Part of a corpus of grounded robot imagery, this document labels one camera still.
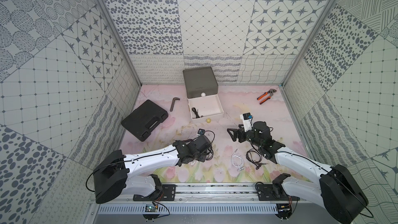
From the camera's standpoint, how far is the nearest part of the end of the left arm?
1.87 feet

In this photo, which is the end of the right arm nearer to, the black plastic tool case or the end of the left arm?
the end of the left arm

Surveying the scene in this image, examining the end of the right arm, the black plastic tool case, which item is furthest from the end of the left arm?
the black plastic tool case
